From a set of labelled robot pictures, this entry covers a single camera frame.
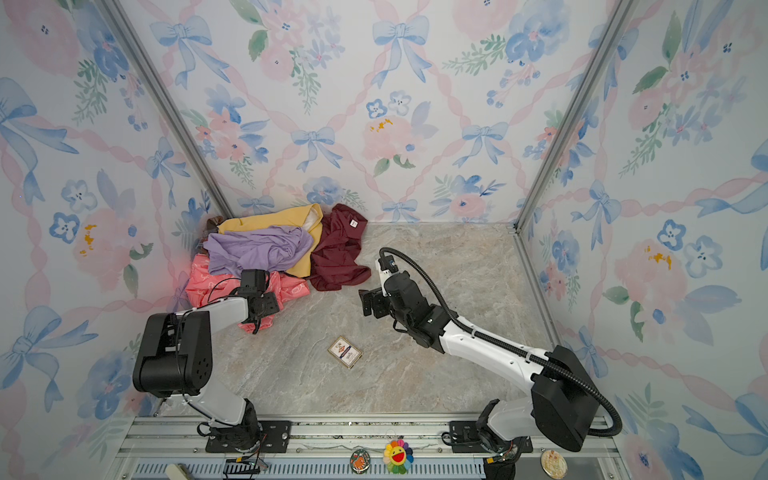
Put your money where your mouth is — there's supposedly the pink patterned cloth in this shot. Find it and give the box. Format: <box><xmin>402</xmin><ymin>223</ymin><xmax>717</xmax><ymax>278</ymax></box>
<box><xmin>185</xmin><ymin>254</ymin><xmax>310</xmax><ymax>334</ymax></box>

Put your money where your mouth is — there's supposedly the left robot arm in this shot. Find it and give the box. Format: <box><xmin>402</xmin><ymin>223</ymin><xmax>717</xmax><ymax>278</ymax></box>
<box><xmin>132</xmin><ymin>269</ymin><xmax>279</xmax><ymax>454</ymax></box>

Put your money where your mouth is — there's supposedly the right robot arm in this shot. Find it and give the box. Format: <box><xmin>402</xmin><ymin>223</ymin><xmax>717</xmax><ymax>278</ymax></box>
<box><xmin>358</xmin><ymin>272</ymin><xmax>599</xmax><ymax>453</ymax></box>

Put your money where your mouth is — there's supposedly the lavender purple cloth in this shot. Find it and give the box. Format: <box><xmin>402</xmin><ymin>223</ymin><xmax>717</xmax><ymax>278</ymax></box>
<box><xmin>203</xmin><ymin>226</ymin><xmax>313</xmax><ymax>277</ymax></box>

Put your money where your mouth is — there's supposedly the maroon cloth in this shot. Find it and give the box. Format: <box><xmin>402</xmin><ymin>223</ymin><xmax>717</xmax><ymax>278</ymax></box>
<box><xmin>309</xmin><ymin>204</ymin><xmax>371</xmax><ymax>292</ymax></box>

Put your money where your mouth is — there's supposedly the brown plaid cloth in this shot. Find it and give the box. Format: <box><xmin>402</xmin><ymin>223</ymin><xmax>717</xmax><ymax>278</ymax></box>
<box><xmin>193</xmin><ymin>216</ymin><xmax>225</xmax><ymax>255</ymax></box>

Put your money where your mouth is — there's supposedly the mustard yellow cloth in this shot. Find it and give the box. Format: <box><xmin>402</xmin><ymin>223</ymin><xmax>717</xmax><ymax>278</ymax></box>
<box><xmin>218</xmin><ymin>204</ymin><xmax>323</xmax><ymax>278</ymax></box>

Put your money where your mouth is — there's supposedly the small framed picture card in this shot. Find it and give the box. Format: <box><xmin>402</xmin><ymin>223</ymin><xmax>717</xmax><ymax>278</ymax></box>
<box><xmin>327</xmin><ymin>336</ymin><xmax>362</xmax><ymax>369</ymax></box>

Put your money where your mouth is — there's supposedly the rainbow smiling flower toy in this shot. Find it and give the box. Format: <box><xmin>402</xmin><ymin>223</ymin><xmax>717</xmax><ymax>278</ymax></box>
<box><xmin>383</xmin><ymin>438</ymin><xmax>414</xmax><ymax>475</ymax></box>

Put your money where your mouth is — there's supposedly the oval orange badge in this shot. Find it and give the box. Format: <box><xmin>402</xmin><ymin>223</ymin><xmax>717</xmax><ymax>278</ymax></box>
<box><xmin>349</xmin><ymin>448</ymin><xmax>371</xmax><ymax>475</ymax></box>

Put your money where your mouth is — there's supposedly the round beige coaster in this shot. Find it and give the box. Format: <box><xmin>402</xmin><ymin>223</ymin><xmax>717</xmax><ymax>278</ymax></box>
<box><xmin>540</xmin><ymin>449</ymin><xmax>568</xmax><ymax>480</ymax></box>

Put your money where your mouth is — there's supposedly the black corrugated cable hose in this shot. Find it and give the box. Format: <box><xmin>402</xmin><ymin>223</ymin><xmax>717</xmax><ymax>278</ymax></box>
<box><xmin>377</xmin><ymin>246</ymin><xmax>624</xmax><ymax>438</ymax></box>

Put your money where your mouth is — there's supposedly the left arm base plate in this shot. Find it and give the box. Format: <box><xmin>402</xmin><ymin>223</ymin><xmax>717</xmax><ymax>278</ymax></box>
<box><xmin>203</xmin><ymin>420</ymin><xmax>293</xmax><ymax>454</ymax></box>

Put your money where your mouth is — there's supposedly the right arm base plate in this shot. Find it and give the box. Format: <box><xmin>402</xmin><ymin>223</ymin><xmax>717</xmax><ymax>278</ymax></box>
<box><xmin>441</xmin><ymin>421</ymin><xmax>533</xmax><ymax>455</ymax></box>

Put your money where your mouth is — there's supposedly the aluminium rail frame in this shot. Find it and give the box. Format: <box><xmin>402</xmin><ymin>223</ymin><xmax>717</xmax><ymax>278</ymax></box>
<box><xmin>106</xmin><ymin>413</ymin><xmax>629</xmax><ymax>479</ymax></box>

